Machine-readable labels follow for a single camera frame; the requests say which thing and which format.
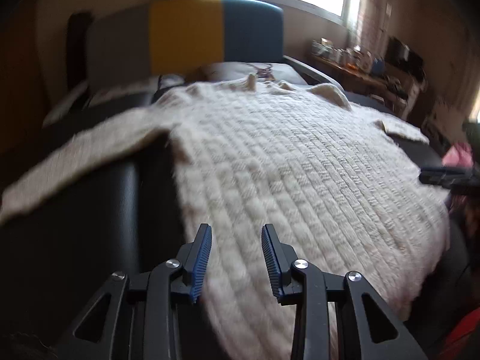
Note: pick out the wooden side desk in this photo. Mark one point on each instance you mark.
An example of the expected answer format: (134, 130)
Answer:
(361, 73)

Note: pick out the deer print white pillow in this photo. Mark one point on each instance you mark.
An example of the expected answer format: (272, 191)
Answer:
(236, 70)

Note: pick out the black monitor on desk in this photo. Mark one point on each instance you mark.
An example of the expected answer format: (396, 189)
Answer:
(404, 58)

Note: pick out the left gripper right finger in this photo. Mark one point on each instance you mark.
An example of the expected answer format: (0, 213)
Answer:
(279, 258)

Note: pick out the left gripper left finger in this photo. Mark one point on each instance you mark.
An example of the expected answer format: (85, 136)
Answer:
(193, 258)

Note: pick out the patterned window curtain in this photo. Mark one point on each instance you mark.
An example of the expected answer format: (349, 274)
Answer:
(371, 26)

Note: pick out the grey yellow blue sofa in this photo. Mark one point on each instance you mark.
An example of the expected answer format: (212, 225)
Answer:
(170, 37)

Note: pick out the triangle pattern white pillow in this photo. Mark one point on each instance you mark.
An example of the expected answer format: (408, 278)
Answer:
(164, 83)

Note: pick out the cream knitted sweater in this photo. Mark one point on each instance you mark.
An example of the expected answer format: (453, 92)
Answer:
(325, 172)

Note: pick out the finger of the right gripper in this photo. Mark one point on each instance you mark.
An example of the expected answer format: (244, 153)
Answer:
(444, 176)

